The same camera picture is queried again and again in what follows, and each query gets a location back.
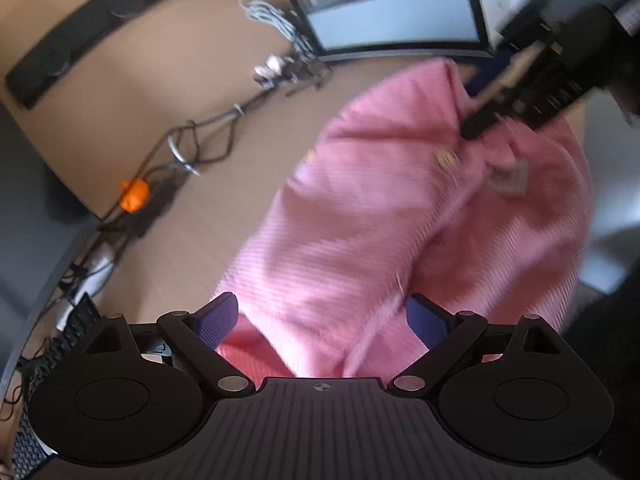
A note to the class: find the orange round object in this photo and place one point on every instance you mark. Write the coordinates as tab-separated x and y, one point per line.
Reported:
135	194

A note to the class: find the black keyboard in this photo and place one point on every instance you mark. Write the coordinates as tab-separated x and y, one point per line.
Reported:
27	452

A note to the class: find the black power strip bar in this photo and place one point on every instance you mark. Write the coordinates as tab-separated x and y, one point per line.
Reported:
66	43

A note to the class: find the white power adapter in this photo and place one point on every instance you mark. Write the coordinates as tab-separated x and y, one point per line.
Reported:
87	280

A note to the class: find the black hub box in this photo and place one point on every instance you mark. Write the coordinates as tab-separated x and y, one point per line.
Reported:
163	194

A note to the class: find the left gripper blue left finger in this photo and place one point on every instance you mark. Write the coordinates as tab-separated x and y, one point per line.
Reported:
195	338

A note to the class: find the pink ribbed garment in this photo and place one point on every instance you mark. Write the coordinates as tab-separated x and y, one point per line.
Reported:
390	202

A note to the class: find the crumpled white paper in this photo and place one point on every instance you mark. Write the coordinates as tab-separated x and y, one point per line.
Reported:
274	71

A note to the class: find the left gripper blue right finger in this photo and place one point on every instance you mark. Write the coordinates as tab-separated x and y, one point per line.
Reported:
448	338

